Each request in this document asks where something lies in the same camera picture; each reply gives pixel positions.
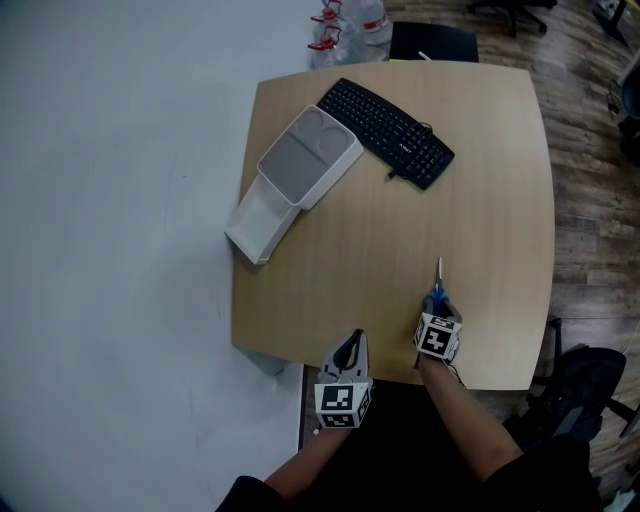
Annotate person's black clothing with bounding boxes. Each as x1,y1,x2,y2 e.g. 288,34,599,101
214,379,601,512

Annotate person's right forearm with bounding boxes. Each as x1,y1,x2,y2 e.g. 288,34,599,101
417,357,524,484

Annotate white storage box with drawer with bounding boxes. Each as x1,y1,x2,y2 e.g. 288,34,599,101
223,103,365,266

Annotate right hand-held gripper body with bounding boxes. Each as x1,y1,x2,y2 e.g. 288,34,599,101
413,305,464,369

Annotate person's left forearm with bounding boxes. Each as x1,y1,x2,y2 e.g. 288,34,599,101
264,424,351,501

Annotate blue-handled scissors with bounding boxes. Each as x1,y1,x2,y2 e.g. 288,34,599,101
422,256,452,317

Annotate clear water jug red handle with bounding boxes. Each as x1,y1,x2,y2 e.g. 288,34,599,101
310,0,351,26
307,22,369,70

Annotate black office chair grey armrests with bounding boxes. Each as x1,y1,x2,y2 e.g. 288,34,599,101
502,317,640,451

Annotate black square stool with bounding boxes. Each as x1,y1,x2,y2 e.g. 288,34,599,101
388,21,480,64

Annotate black keyboard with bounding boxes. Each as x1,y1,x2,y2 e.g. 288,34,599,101
315,77,456,192

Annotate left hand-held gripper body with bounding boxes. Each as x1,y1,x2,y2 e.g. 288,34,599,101
313,372,375,430

